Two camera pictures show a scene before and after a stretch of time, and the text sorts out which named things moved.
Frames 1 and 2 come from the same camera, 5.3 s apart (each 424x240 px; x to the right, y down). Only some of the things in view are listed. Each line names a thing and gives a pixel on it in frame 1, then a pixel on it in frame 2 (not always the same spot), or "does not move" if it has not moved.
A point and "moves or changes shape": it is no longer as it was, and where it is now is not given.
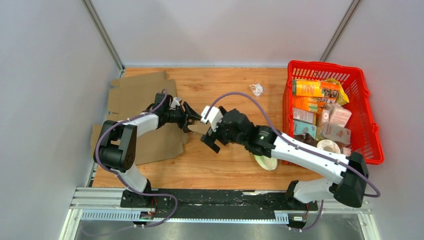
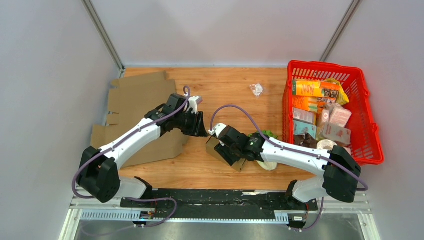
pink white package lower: [336, 133] does not move
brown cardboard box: [199, 127] moves or changes shape
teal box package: [300, 127] does not move
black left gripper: [190, 114] does not move
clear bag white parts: [257, 89] does not move
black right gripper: [211, 136] to [222, 150]
